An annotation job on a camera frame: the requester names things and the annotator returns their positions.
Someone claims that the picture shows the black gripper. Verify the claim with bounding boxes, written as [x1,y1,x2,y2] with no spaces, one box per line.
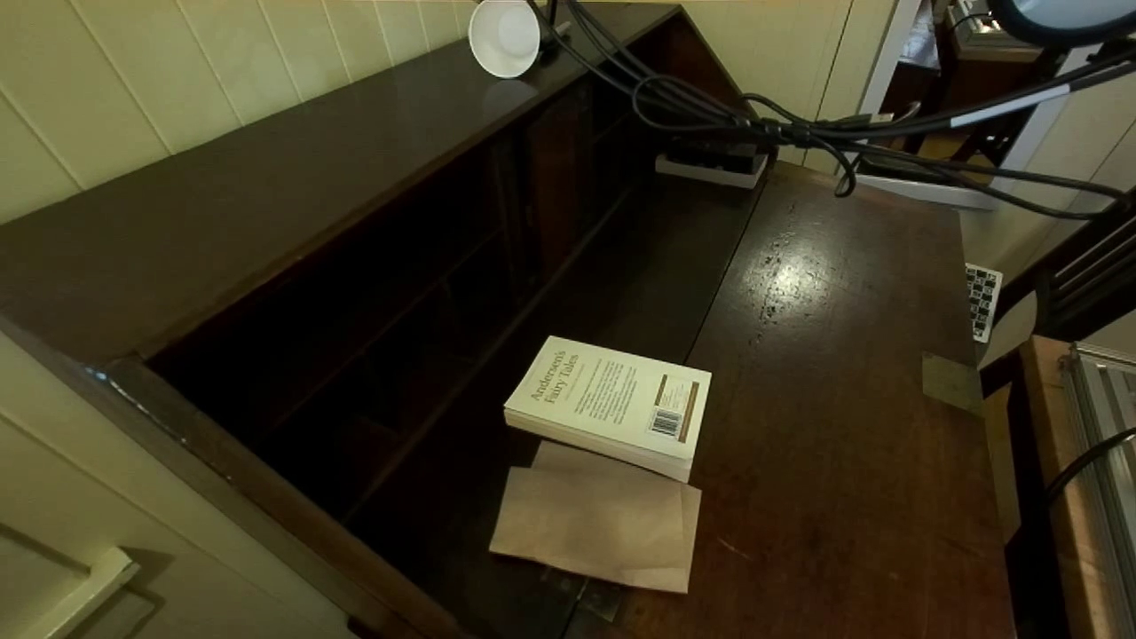
[533,0,584,65]

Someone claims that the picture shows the white patterned paper coffee cup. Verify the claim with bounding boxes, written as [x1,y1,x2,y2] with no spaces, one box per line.
[466,0,548,86]

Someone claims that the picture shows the black cover paperback book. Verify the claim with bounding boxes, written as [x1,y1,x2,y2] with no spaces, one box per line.
[651,138,776,195]

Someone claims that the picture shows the dark wooden secretary desk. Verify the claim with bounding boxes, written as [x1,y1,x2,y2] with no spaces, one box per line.
[0,0,1038,639]

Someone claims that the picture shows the white paperback book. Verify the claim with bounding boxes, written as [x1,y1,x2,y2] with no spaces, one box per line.
[501,334,716,485]

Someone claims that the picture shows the dark wooden cabinet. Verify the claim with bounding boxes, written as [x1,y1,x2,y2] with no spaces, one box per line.
[915,0,1050,169]

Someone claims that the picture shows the brown paper envelope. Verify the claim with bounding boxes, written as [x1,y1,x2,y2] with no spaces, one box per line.
[487,438,707,598]

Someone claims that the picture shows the black slatted object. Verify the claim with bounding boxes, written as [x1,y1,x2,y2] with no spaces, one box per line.
[1002,192,1136,346]

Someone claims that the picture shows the light wooden side table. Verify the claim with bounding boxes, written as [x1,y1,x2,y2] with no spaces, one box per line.
[1013,334,1136,639]

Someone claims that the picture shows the white panelled door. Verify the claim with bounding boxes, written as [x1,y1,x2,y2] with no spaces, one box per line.
[0,325,358,639]

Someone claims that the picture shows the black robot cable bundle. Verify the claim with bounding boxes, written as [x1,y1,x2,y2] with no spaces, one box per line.
[550,0,1136,225]

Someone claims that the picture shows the white perforated bracket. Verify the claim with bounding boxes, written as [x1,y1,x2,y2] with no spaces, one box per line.
[964,259,1009,346]

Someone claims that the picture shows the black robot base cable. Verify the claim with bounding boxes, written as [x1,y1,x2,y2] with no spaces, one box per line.
[1045,423,1136,512]

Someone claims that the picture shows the aluminium profile base frame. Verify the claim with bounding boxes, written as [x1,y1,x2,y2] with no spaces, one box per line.
[1067,341,1136,639]

